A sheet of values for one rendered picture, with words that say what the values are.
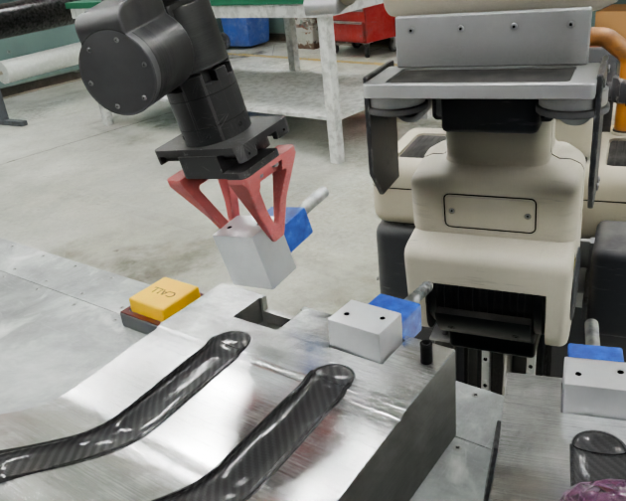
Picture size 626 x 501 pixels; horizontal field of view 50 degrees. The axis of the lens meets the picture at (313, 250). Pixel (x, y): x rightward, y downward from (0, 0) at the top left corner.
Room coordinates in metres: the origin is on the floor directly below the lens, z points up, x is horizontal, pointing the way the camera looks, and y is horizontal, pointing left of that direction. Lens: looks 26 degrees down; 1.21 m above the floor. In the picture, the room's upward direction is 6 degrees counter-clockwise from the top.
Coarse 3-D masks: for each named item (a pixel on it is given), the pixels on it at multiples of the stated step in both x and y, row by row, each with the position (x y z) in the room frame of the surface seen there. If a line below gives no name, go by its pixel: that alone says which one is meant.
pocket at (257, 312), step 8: (264, 296) 0.57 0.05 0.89; (256, 304) 0.56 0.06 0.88; (264, 304) 0.57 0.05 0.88; (240, 312) 0.55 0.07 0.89; (248, 312) 0.55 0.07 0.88; (256, 312) 0.56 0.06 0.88; (264, 312) 0.57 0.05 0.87; (272, 312) 0.56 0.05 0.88; (280, 312) 0.56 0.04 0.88; (248, 320) 0.55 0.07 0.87; (256, 320) 0.56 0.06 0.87; (264, 320) 0.57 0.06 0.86; (272, 320) 0.56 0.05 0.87; (280, 320) 0.55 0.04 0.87; (288, 320) 0.55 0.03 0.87; (272, 328) 0.55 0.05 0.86
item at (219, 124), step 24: (216, 72) 0.52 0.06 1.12; (168, 96) 0.53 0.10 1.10; (192, 96) 0.51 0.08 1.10; (216, 96) 0.52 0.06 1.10; (240, 96) 0.54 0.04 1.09; (192, 120) 0.52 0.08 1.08; (216, 120) 0.51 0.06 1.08; (240, 120) 0.53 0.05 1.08; (264, 120) 0.54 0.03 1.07; (168, 144) 0.55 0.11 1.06; (192, 144) 0.52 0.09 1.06; (216, 144) 0.51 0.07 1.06; (240, 144) 0.49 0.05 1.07
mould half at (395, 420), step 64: (192, 320) 0.54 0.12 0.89; (320, 320) 0.51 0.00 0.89; (128, 384) 0.46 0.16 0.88; (256, 384) 0.43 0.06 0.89; (384, 384) 0.41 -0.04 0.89; (448, 384) 0.43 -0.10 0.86; (0, 448) 0.35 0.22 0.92; (128, 448) 0.37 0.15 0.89; (192, 448) 0.37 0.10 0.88; (320, 448) 0.35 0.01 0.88; (384, 448) 0.35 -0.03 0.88
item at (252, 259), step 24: (240, 216) 0.56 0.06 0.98; (288, 216) 0.56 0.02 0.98; (216, 240) 0.54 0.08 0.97; (240, 240) 0.52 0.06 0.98; (264, 240) 0.52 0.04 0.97; (288, 240) 0.54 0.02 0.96; (240, 264) 0.53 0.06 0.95; (264, 264) 0.51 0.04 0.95; (288, 264) 0.53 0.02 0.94; (264, 288) 0.51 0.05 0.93
